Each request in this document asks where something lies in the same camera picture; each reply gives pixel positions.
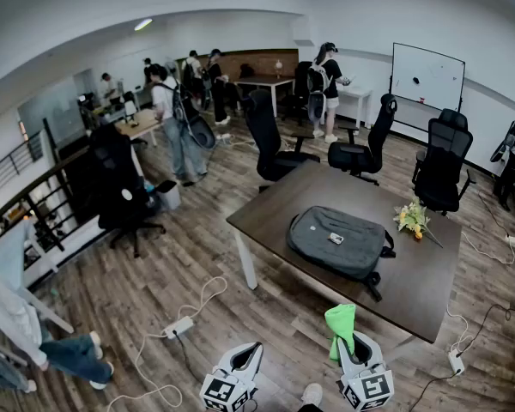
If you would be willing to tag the yellow flower bouquet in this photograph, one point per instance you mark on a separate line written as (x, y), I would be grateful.
(412, 219)

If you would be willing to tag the brown-top table with white legs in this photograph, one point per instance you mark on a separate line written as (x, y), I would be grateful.
(266, 80)

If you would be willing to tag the black metal railing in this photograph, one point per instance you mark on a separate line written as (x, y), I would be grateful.
(47, 200)

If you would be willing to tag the dark wooden table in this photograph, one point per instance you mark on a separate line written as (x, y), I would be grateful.
(412, 286)

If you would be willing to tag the grey backpack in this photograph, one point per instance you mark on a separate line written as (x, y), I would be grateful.
(339, 247)

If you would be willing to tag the white waste bin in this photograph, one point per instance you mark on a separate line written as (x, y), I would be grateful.
(169, 195)

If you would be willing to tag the white rack frame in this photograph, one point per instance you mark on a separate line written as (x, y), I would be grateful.
(43, 268)

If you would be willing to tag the light blue fabric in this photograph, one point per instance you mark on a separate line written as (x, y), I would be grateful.
(8, 251)

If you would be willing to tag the white power strip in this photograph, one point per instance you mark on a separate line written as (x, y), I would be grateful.
(178, 327)
(511, 240)
(456, 362)

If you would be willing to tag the white whiteboard on stand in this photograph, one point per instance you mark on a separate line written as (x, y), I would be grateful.
(427, 75)

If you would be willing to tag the small silver tag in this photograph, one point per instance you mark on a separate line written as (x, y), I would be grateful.
(336, 238)

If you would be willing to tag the black mesh office chair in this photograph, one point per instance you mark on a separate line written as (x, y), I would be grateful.
(360, 155)
(266, 144)
(120, 187)
(444, 165)
(301, 88)

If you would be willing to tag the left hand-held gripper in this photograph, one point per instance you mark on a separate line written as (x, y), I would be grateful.
(225, 391)

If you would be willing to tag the light wooden desk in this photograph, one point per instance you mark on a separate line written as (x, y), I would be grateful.
(139, 123)

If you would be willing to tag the green cloth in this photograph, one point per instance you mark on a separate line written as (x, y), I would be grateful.
(341, 320)

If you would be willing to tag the small white table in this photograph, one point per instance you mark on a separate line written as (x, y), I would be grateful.
(356, 92)

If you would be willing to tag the vase with flowers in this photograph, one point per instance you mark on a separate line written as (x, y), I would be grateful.
(278, 69)

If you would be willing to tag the person's white shoe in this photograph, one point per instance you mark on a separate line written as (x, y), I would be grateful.
(312, 394)

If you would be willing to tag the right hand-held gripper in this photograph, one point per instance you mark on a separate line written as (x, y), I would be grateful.
(367, 389)

